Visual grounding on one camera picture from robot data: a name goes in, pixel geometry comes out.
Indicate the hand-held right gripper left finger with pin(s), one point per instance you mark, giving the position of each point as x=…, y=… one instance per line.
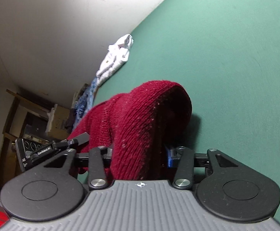
x=108, y=154

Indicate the dark red knitted sweater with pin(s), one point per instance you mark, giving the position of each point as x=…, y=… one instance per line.
x=142, y=115

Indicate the white folded garment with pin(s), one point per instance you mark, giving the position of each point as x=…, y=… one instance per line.
x=113, y=57

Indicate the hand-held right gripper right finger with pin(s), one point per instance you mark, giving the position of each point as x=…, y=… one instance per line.
x=169, y=158

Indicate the blue checkered cloth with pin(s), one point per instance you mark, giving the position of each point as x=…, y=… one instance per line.
x=87, y=98

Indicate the green felt table cover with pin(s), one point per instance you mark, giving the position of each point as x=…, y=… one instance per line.
x=214, y=53

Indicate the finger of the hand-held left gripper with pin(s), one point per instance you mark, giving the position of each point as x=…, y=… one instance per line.
x=79, y=139

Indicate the large cardboard box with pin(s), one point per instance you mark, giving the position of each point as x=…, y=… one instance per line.
x=61, y=121

